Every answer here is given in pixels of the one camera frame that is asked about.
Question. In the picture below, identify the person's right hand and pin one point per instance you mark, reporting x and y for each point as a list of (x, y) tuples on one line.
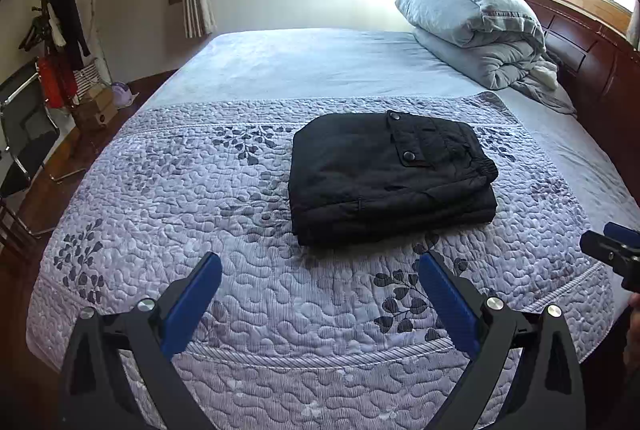
[(635, 327)]

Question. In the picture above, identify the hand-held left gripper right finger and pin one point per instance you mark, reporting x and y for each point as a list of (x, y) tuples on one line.
[(450, 305)]

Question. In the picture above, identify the folded light grey comforter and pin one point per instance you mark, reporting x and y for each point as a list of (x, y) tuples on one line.
[(495, 65)]

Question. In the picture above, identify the black jacket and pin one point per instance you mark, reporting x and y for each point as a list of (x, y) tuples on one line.
[(360, 170)]

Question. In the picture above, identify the cardboard box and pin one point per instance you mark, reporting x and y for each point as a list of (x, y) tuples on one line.
[(97, 107)]

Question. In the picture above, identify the dark wooden chair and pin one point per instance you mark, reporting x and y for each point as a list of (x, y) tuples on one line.
[(15, 230)]

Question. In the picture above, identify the dark wooden headboard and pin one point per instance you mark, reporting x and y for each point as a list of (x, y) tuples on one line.
[(580, 45)]

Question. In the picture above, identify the grey-blue pillow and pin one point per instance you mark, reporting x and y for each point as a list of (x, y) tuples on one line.
[(450, 5)]

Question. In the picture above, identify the crumpled grey cloth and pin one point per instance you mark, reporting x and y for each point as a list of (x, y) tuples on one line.
[(547, 90)]

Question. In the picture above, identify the black metal-frame chair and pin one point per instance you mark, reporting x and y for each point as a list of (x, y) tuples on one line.
[(25, 145)]

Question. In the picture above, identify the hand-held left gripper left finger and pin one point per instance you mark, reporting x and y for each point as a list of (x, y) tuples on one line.
[(192, 305)]

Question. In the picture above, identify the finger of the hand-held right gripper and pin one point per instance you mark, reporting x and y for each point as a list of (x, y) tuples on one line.
[(607, 250), (622, 232)]

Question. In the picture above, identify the red hanging garment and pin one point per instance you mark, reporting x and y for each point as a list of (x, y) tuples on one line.
[(55, 82)]

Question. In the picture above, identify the black hanging garment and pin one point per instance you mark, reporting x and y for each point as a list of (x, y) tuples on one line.
[(67, 20)]

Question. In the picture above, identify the pale purple bag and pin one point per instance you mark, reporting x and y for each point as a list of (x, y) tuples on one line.
[(122, 96)]

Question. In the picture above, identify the purple quilted bedspread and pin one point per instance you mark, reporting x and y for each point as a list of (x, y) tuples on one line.
[(200, 190)]

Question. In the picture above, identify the bed with grey sheet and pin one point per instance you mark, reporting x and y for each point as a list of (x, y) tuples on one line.
[(325, 60)]

